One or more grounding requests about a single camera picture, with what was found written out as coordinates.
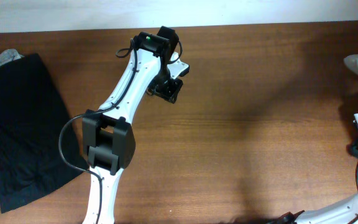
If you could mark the black garment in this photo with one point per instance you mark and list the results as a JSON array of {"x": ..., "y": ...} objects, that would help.
[{"x": 32, "y": 114}]

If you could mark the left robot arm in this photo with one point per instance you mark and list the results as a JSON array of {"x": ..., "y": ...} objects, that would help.
[{"x": 108, "y": 140}]

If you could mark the grey garment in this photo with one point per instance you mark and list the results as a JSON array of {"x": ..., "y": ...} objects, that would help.
[{"x": 9, "y": 55}]

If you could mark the dark folded cloth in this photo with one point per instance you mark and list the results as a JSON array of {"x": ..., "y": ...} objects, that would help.
[{"x": 353, "y": 147}]

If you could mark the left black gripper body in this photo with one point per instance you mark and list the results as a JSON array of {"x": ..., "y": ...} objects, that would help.
[{"x": 163, "y": 85}]

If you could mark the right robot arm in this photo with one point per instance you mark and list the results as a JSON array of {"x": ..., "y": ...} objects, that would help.
[{"x": 340, "y": 212}]

